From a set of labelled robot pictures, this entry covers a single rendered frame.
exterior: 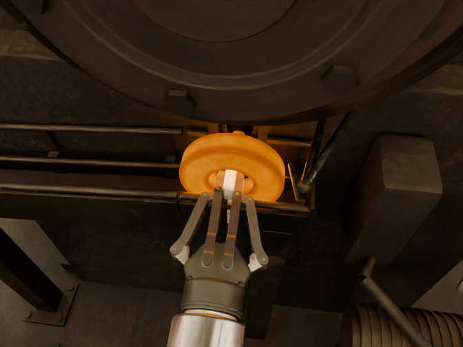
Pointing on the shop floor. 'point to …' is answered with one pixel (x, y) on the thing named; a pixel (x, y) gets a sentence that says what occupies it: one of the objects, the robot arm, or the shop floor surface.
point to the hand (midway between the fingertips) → (231, 173)
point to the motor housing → (446, 323)
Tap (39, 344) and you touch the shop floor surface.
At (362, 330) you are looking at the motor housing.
